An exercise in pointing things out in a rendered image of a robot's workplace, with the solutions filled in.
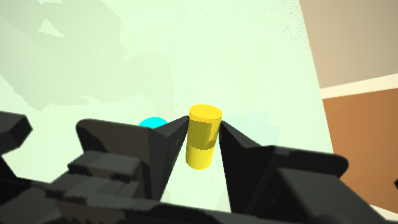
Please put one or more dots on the yellow cylinder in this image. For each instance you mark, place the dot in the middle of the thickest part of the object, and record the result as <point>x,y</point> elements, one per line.
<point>204,123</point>

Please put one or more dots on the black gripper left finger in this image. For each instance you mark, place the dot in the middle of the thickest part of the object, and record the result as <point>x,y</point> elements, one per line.
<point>157,148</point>

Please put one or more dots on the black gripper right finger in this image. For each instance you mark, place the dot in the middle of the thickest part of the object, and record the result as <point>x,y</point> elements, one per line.
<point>248,165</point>

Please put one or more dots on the cyan circle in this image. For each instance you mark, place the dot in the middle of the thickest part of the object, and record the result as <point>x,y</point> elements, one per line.
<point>153,122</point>

